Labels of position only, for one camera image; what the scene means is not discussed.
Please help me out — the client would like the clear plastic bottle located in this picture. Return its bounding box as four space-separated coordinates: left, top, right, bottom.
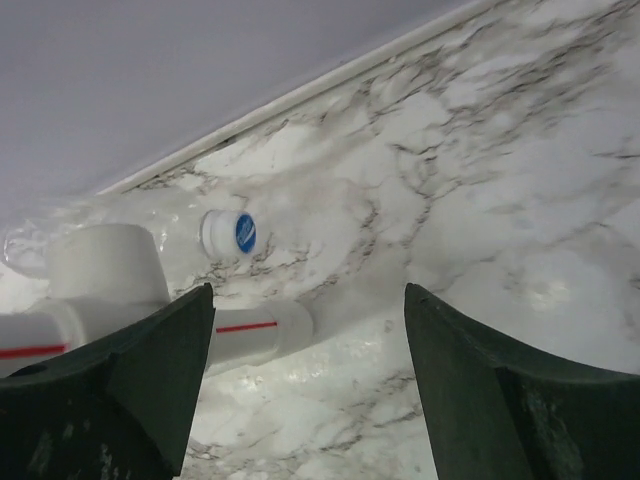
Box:
2 197 211 274

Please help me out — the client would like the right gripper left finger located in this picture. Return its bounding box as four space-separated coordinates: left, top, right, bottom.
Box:
1 284 215 480

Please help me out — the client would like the blue Pocari Sweat cap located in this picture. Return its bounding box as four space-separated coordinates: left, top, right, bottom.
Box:
200 210 257 259

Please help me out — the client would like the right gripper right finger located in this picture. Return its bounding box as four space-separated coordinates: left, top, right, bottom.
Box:
404 284 639 480

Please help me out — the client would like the white PVC pipe stand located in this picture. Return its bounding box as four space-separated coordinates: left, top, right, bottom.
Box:
1 224 314 377

